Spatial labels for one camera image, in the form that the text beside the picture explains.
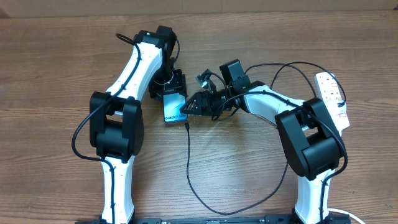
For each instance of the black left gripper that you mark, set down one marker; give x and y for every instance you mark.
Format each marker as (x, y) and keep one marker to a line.
(178, 85)

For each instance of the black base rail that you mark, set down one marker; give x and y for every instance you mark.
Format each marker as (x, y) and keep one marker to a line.
(202, 220)

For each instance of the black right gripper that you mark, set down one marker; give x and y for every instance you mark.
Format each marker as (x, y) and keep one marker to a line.
(200, 98)

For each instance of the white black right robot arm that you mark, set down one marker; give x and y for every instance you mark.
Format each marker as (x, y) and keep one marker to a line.
(309, 132)

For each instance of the white charger adapter plug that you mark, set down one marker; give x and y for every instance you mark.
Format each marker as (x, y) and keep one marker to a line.
(340, 104)

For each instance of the blue Galaxy smartphone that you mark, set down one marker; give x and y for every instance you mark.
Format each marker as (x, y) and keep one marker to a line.
(172, 105)

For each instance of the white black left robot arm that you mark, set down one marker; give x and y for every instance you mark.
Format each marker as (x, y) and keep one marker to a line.
(113, 132)

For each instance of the white power strip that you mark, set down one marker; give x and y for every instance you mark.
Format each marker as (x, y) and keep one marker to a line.
(328, 91)

